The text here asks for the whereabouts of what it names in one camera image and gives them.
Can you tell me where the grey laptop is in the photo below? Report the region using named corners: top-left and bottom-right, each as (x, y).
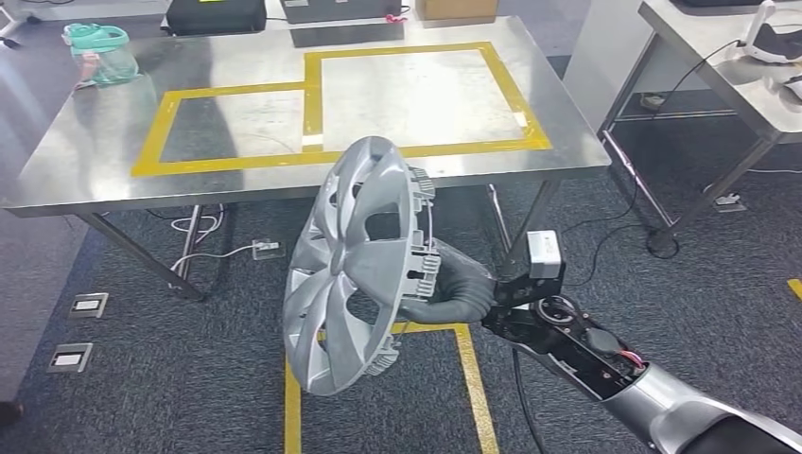
top-left (280, 0), bottom-right (402, 25)

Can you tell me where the steel workbench table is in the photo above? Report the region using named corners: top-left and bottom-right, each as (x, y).
top-left (0, 15), bottom-right (612, 302)

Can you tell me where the yellow floor tape square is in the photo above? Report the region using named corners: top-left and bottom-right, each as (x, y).
top-left (283, 323), bottom-right (500, 454)

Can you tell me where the black carrying case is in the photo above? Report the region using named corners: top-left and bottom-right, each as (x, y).
top-left (166, 0), bottom-right (269, 36)

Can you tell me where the green translucent plastic item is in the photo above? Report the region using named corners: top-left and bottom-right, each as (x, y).
top-left (61, 23), bottom-right (140, 87)

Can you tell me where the brown cardboard box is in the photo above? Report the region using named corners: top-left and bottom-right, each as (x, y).
top-left (415, 0), bottom-right (499, 21)

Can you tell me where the white floor cable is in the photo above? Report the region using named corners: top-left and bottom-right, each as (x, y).
top-left (168, 206), bottom-right (280, 277)

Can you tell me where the white black headset device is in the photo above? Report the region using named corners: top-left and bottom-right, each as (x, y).
top-left (739, 0), bottom-right (802, 64)

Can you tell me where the silver plastic wheel hubcap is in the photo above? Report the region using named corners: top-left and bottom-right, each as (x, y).
top-left (282, 135), bottom-right (440, 397)

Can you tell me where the yellow tape frame on bench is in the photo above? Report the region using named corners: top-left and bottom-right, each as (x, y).
top-left (130, 41), bottom-right (554, 179)

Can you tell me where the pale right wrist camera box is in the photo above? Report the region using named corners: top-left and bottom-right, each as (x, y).
top-left (526, 230), bottom-right (566, 280)

